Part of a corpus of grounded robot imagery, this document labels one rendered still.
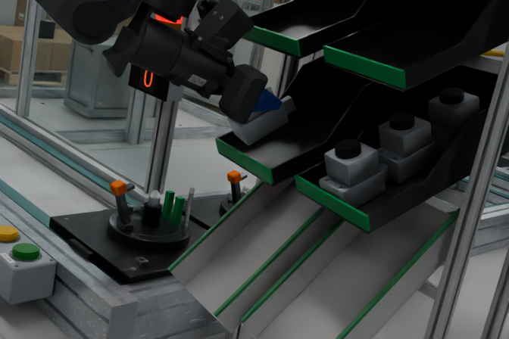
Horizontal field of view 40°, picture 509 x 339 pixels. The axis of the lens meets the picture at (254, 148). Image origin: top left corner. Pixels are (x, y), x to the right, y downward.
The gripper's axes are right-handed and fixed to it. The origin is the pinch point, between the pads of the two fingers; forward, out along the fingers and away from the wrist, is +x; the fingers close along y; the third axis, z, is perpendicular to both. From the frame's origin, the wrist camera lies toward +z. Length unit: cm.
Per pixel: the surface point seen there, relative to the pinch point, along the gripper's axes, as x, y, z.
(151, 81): 8.0, 46.5, -10.8
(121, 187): 0.9, 23.0, -24.8
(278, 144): 8.8, 1.6, -5.3
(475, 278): 90, 24, -20
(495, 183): 142, 73, -2
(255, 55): 77, 134, -2
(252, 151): 6.1, 2.3, -7.7
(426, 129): 14.7, -15.3, 5.8
